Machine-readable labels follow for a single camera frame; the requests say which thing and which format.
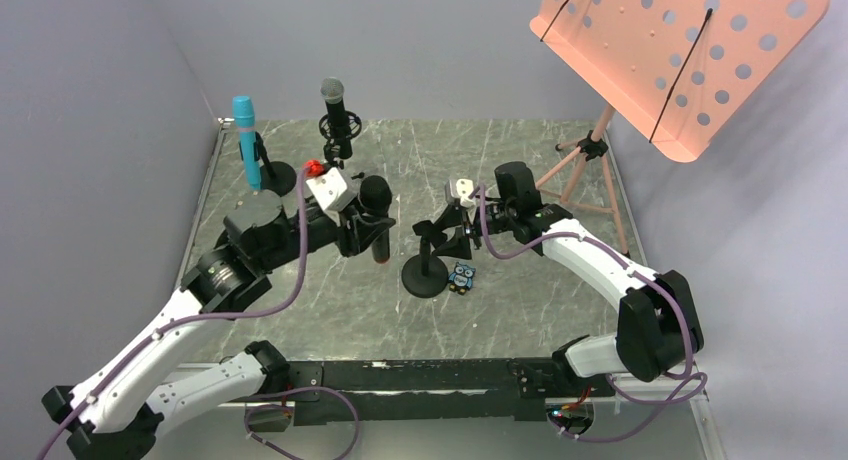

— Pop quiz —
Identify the blue owl toy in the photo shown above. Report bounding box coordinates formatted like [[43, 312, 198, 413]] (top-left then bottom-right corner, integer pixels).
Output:
[[447, 262, 476, 295]]

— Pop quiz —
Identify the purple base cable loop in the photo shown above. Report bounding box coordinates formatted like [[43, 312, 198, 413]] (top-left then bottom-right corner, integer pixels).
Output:
[[243, 387, 361, 460]]

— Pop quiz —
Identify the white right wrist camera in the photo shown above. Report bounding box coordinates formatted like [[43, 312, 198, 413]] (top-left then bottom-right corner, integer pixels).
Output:
[[445, 178, 477, 209]]

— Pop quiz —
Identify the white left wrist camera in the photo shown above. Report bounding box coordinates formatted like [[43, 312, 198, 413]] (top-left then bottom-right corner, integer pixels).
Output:
[[303, 160, 359, 213]]

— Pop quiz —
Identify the pink music stand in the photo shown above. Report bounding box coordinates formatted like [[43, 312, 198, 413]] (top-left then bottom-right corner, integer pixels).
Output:
[[533, 0, 831, 256]]

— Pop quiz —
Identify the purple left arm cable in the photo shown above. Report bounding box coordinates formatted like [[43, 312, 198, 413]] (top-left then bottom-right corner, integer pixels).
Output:
[[36, 168, 313, 460]]

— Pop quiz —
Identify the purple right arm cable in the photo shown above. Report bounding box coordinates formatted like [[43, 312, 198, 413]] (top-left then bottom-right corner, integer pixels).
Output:
[[476, 185, 709, 445]]

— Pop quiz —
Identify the black round-base mic stand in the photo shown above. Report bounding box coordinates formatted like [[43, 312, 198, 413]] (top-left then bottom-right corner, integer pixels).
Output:
[[254, 132, 297, 196]]

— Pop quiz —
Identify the black microphone orange end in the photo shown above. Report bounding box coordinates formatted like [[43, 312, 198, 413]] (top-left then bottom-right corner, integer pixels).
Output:
[[359, 175, 393, 264]]

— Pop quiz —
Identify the blue toy microphone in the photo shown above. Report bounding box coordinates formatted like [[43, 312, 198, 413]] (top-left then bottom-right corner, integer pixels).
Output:
[[232, 95, 262, 191]]

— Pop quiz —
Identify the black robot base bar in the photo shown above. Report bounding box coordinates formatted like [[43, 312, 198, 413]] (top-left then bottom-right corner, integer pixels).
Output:
[[250, 357, 612, 426]]

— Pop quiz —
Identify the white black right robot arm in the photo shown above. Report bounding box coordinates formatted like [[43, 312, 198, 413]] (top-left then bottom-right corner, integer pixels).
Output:
[[415, 161, 704, 383]]

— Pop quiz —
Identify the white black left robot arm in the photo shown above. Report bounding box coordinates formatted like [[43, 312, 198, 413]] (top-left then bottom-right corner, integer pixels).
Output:
[[42, 176, 393, 459]]

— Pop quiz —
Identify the black round-base phone stand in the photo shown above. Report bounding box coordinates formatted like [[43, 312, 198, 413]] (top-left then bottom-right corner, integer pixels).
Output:
[[400, 220, 448, 299]]

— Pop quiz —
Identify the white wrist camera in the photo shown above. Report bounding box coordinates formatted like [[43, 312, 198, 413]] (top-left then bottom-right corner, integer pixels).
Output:
[[303, 160, 359, 213], [445, 178, 477, 209]]

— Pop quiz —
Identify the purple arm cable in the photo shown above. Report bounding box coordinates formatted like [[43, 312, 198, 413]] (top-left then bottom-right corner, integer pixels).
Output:
[[476, 185, 709, 445], [36, 168, 313, 460]]

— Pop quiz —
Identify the black microphone silver head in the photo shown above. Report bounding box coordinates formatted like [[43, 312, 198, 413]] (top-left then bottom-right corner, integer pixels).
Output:
[[320, 77, 353, 160]]

